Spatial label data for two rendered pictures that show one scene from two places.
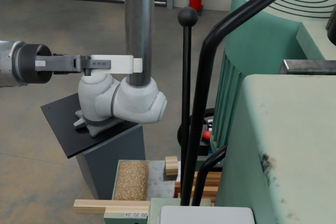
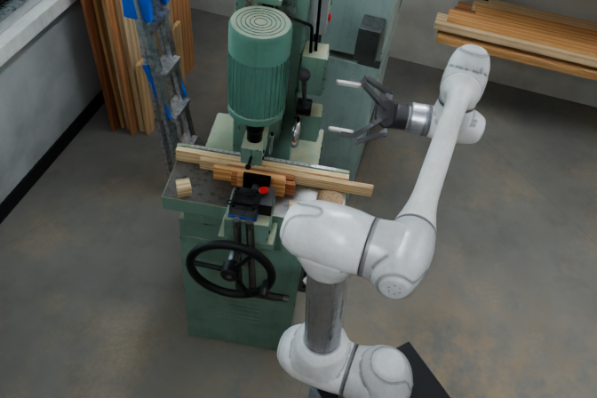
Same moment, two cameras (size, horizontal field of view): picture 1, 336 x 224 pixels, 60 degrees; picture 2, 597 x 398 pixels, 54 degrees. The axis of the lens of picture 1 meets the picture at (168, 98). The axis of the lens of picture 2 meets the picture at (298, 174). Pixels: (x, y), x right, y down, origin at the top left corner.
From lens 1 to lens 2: 1.89 m
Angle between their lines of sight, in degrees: 91
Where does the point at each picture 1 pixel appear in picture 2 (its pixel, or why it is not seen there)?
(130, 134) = not seen: hidden behind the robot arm
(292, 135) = not seen: outside the picture
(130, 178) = (330, 197)
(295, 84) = not seen: outside the picture
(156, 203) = (324, 57)
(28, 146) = not seen: outside the picture
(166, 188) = (299, 197)
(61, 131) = (428, 382)
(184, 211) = not seen: outside the picture
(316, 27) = not seen: outside the picture
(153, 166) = not seen: hidden behind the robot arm
